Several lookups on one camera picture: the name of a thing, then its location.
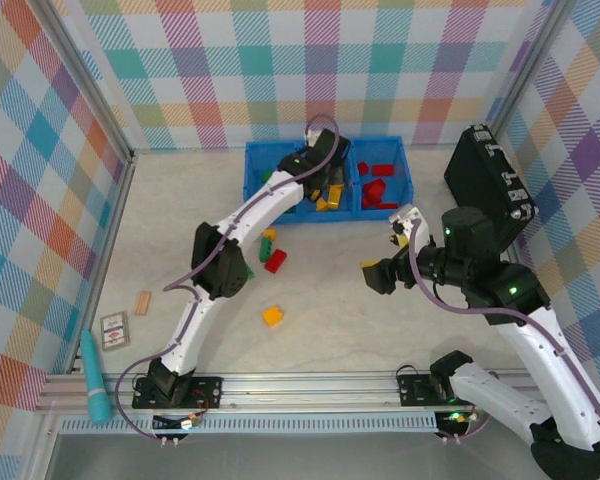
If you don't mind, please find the blue three-compartment plastic bin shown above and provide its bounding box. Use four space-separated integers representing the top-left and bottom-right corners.
242 135 414 227

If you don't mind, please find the black hard carrying case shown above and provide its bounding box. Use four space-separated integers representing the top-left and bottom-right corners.
443 123 540 261

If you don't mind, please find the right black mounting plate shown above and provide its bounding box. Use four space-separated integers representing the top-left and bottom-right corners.
396 369 456 407

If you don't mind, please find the black mounting plate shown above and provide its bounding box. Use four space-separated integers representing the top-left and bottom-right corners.
132 375 224 410
396 369 456 407

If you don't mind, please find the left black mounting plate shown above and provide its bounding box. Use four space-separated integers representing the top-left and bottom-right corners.
132 375 224 410

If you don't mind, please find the playing card box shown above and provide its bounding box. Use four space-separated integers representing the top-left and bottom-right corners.
99 310 131 353

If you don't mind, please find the teal marker pen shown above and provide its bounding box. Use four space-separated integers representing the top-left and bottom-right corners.
81 328 112 426

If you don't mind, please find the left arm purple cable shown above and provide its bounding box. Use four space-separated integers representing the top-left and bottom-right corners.
113 114 342 441

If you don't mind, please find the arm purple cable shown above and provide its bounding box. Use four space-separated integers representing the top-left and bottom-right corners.
408 217 600 446
113 114 342 441

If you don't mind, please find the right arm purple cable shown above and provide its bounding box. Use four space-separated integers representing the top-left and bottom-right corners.
408 217 600 446

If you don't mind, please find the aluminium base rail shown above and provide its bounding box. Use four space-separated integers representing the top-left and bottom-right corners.
34 372 551 414

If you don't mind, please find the slotted grey cable tray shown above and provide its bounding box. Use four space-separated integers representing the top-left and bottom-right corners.
59 417 441 435

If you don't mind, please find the aluminium frame corner post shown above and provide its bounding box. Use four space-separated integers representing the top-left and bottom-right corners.
489 0 576 146
27 0 137 164

